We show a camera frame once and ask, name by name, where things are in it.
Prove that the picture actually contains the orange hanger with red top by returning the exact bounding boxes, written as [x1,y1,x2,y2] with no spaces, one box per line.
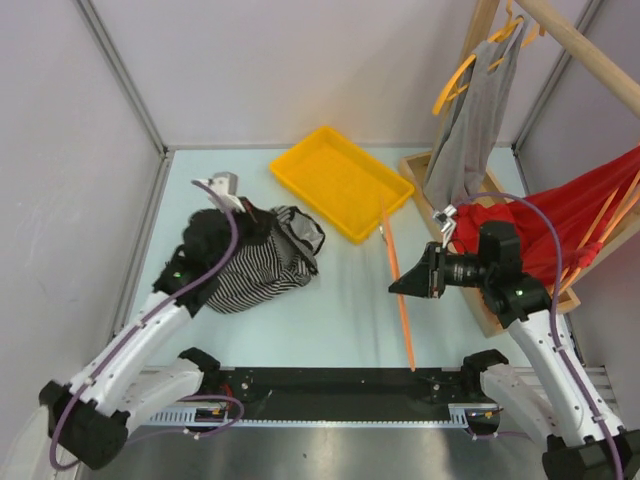
[554,169,640,296]

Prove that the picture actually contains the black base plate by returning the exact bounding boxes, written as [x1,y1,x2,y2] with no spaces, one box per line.
[199,367,491,408]

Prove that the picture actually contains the orange hanger with grey top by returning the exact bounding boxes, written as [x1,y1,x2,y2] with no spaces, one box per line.
[432,1,524,116]

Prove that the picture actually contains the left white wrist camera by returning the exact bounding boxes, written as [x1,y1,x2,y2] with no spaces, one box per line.
[192,171,244,212]

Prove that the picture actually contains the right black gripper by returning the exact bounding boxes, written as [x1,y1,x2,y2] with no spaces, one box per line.
[389,241,493,299]

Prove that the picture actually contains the grey tank top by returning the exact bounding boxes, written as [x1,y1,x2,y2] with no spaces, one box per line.
[423,15,529,210]

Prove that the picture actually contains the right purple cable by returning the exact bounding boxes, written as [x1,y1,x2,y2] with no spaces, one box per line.
[449,192,626,480]

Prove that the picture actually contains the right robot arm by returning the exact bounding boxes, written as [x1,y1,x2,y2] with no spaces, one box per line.
[389,221,639,479]

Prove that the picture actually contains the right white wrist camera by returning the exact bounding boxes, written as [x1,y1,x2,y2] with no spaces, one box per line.
[432,205,457,247]

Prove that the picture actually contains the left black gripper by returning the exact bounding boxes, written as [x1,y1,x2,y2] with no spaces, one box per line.
[211,196,278,274]

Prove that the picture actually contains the striped tank top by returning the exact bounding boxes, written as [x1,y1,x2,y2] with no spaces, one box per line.
[207,205,326,314]

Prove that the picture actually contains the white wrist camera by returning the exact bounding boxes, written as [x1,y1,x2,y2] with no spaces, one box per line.
[192,171,244,212]
[432,205,457,247]

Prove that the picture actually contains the white cable duct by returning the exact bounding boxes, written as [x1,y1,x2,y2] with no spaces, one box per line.
[149,402,506,429]

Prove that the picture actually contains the red tank top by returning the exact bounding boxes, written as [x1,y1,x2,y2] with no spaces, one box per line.
[453,148,639,287]

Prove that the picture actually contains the yellow plastic tray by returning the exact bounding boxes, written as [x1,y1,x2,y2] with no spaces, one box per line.
[269,126,415,244]

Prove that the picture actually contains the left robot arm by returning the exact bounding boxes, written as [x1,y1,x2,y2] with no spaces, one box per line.
[39,199,277,471]

